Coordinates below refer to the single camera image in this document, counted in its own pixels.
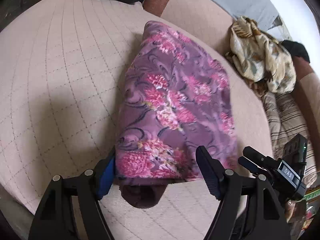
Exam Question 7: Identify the small black cloth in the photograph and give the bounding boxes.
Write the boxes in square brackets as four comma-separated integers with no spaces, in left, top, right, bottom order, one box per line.
[281,40,310,63]

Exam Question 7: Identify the beige quilted sofa seat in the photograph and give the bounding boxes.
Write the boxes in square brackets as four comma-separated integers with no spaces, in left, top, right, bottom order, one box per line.
[1,0,272,239]

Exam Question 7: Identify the purple pink floral garment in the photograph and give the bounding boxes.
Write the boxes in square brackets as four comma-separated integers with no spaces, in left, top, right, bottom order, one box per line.
[116,21,238,209]

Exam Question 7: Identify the striped beige cloth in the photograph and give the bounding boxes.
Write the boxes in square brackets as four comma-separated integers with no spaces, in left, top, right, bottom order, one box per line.
[261,92,317,188]

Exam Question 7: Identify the cream floral crumpled cloth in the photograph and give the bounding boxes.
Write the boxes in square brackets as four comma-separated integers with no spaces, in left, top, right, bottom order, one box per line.
[226,16,297,97]

